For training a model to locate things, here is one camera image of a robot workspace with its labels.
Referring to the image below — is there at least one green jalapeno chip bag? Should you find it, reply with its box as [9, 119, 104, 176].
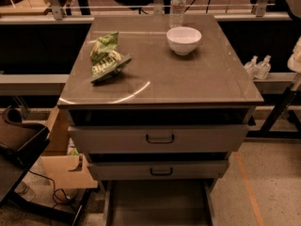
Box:
[90, 31, 132, 85]

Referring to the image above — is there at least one grey drawer cabinet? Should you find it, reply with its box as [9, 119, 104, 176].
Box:
[56, 14, 264, 226]

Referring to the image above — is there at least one middle grey drawer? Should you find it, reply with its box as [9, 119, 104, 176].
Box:
[87, 160, 229, 181]

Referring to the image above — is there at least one grey drawer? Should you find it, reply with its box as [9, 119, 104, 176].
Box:
[87, 160, 229, 181]
[69, 124, 248, 153]

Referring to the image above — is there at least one top grey drawer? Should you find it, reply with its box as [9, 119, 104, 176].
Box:
[69, 124, 248, 153]

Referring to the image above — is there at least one open bottom drawer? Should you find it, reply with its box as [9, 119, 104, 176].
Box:
[103, 180, 215, 226]

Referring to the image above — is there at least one white ceramic bowl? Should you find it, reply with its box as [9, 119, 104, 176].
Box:
[166, 26, 202, 56]

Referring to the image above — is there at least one left clear pump bottle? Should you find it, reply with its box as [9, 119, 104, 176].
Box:
[244, 56, 258, 79]

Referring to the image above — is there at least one brown cardboard box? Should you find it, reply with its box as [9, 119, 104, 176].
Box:
[41, 106, 98, 189]

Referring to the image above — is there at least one clear plastic water bottle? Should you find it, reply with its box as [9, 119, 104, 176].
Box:
[169, 0, 186, 28]

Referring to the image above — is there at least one dark brown chair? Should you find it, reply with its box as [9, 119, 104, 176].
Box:
[0, 107, 49, 206]

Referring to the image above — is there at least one black metal stand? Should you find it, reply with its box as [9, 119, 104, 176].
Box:
[246, 73, 301, 139]

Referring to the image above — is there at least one metal guard rail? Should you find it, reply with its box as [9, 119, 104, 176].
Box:
[0, 0, 290, 24]

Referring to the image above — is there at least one black cable on floor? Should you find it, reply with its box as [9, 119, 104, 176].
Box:
[28, 169, 80, 214]

